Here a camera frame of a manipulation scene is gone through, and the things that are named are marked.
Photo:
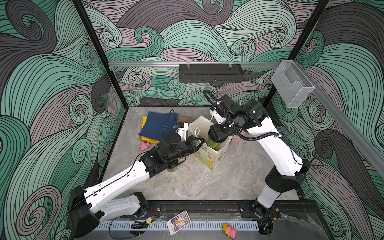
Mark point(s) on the pink straw holder cup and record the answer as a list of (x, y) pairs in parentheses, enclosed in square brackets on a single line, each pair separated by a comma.
[(236, 139)]

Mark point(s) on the black corner frame post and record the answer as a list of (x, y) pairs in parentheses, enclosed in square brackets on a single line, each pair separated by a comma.
[(307, 14), (95, 41)]

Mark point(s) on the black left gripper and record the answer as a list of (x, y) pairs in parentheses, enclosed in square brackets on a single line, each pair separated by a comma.
[(192, 146)]

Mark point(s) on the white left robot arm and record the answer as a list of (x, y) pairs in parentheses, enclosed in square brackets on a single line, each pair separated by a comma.
[(87, 207)]

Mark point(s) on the navy blue napkin stack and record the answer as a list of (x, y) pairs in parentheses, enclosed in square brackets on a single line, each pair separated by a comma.
[(158, 125)]

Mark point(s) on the pink squishy toy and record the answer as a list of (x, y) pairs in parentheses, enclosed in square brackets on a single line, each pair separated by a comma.
[(144, 146)]

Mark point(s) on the black corner frame post left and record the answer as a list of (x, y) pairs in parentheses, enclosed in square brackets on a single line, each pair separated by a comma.
[(95, 41)]

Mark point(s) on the white paper takeout bag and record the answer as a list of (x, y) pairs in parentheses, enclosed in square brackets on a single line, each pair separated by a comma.
[(210, 157)]

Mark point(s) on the green paper coffee cup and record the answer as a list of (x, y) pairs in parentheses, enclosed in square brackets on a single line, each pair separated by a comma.
[(172, 170)]

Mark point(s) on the clear acrylic wall holder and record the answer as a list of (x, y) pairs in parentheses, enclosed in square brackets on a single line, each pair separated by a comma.
[(293, 83)]

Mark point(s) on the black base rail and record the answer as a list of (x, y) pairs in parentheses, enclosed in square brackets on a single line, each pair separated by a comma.
[(242, 208)]

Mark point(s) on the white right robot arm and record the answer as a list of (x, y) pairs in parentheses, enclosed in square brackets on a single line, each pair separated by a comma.
[(251, 122)]

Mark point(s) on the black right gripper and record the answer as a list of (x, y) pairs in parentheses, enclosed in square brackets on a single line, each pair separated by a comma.
[(218, 132)]

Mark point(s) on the colourful picture card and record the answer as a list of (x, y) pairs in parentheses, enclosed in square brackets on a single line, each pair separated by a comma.
[(179, 222)]

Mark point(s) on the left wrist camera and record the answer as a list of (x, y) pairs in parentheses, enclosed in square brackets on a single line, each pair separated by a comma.
[(182, 129)]

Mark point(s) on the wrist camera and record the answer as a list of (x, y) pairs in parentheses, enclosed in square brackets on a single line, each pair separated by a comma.
[(229, 106), (182, 129)]

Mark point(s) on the pink yellow toy figure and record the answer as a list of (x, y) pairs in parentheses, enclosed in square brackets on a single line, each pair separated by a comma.
[(230, 231)]

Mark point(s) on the brown cup sleeve pile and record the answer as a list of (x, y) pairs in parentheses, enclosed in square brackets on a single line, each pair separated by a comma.
[(185, 120)]

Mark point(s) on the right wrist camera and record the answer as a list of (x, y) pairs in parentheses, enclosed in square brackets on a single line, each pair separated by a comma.
[(229, 106)]

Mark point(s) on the black corner frame post right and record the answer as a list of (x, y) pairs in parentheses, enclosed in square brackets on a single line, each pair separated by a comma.
[(307, 14)]

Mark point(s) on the black wall shelf tray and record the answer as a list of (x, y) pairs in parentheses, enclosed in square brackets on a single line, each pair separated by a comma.
[(210, 73)]

